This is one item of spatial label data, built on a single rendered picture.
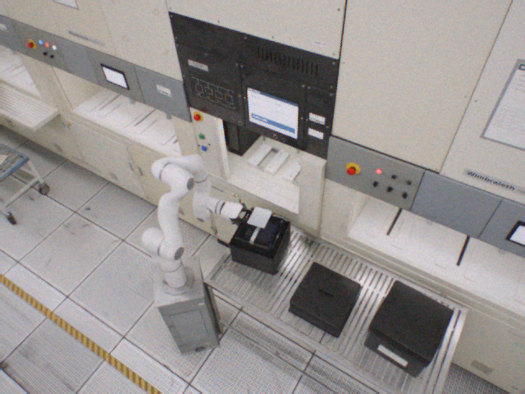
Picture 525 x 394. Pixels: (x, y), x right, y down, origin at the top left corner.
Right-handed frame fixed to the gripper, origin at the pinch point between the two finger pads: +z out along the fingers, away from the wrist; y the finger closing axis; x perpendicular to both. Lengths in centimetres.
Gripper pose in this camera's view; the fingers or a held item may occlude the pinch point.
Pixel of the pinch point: (248, 216)
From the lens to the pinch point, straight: 228.6
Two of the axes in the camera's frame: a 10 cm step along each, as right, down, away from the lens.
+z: 9.2, 2.7, -2.9
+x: -0.4, -6.6, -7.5
